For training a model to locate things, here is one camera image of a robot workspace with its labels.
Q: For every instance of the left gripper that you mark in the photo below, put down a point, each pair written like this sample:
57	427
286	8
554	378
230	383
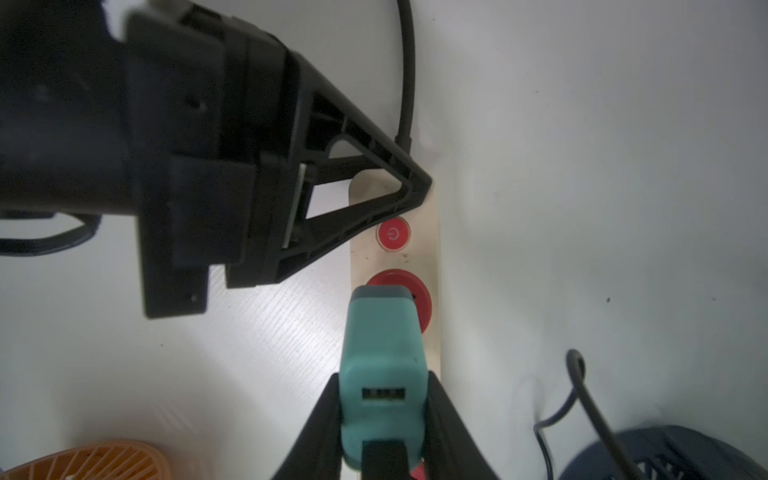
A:
183	123

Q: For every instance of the dark blue desk fan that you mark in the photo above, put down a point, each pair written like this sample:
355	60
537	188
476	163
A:
667	452

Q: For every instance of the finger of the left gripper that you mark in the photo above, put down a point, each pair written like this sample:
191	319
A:
336	234
325	116

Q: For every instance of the teal USB charger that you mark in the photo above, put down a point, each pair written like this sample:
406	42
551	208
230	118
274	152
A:
383	375

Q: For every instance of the beige red power strip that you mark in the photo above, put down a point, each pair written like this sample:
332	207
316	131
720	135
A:
403	251

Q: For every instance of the orange desk fan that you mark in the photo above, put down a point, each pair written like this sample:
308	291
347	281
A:
114	459

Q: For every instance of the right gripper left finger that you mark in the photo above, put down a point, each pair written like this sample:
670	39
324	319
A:
317	452

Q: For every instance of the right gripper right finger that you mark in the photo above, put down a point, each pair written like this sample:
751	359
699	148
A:
449	450

